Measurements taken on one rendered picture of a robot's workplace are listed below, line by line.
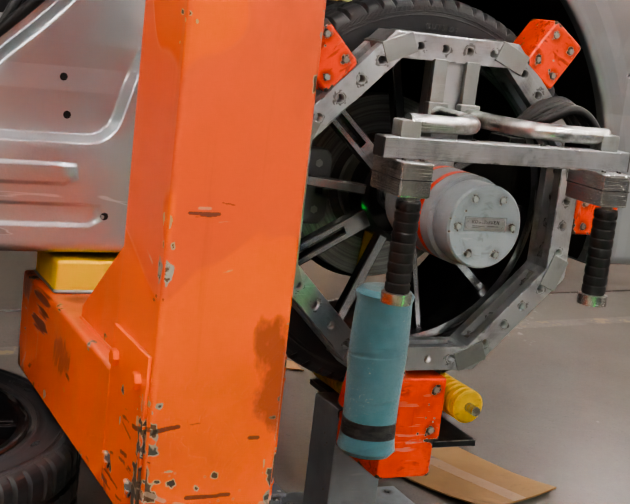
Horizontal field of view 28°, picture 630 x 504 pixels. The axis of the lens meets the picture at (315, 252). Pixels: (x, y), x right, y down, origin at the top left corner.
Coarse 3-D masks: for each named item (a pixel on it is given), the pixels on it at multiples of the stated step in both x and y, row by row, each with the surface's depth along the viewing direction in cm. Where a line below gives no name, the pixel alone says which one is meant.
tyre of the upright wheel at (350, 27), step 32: (352, 0) 202; (384, 0) 198; (416, 0) 200; (448, 0) 203; (352, 32) 196; (448, 32) 203; (480, 32) 205; (512, 32) 209; (288, 352) 204; (320, 352) 206
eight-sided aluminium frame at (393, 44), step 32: (384, 32) 192; (416, 32) 193; (384, 64) 190; (480, 64) 197; (512, 64) 199; (320, 96) 188; (352, 96) 189; (512, 96) 206; (544, 96) 203; (320, 128) 188; (544, 192) 213; (544, 224) 214; (544, 256) 212; (512, 288) 214; (544, 288) 212; (320, 320) 195; (480, 320) 213; (512, 320) 211; (416, 352) 204; (448, 352) 207; (480, 352) 209
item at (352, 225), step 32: (480, 96) 218; (352, 128) 202; (480, 128) 227; (352, 192) 205; (512, 192) 222; (352, 224) 206; (384, 224) 213; (416, 256) 212; (512, 256) 218; (352, 288) 208; (416, 288) 214; (448, 288) 226; (480, 288) 219; (352, 320) 218; (416, 320) 215; (448, 320) 216
